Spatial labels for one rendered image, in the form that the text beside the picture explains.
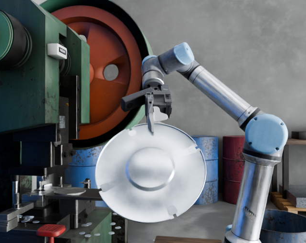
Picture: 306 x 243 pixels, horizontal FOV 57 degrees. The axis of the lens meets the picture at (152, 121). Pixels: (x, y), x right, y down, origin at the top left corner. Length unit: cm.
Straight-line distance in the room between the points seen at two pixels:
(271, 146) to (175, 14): 398
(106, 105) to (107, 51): 29
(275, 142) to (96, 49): 107
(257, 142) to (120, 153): 40
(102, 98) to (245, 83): 320
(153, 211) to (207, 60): 391
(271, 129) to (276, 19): 395
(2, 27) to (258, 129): 83
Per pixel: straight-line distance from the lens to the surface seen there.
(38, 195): 121
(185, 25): 464
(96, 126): 151
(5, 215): 110
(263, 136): 88
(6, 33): 100
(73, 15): 166
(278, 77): 457
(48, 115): 104
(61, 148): 117
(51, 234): 88
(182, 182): 73
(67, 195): 117
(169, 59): 99
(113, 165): 77
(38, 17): 110
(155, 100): 88
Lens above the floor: 106
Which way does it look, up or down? level
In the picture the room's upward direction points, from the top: straight up
